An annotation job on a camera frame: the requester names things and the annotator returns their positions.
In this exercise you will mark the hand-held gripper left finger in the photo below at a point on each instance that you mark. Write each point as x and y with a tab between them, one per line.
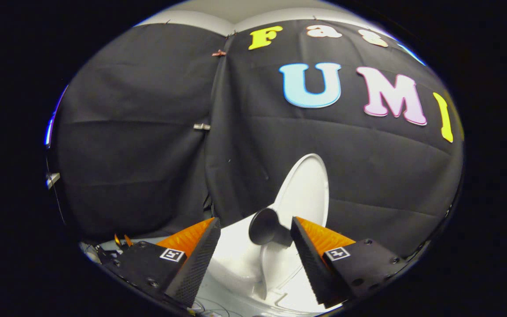
200	259

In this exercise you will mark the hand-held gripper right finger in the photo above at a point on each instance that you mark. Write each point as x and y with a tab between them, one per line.
310	259

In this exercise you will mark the white toilet with tank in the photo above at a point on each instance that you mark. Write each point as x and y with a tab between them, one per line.
231	277

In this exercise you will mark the white toilet seat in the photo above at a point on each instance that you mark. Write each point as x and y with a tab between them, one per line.
236	251

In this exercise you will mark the black backdrop cloth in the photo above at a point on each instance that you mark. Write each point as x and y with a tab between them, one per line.
148	154

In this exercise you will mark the silver metal clip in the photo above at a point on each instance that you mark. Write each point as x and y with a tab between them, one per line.
201	127

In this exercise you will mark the small white object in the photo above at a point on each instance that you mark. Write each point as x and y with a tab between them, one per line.
52	179

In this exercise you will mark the small red clip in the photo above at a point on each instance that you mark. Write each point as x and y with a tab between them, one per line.
219	53

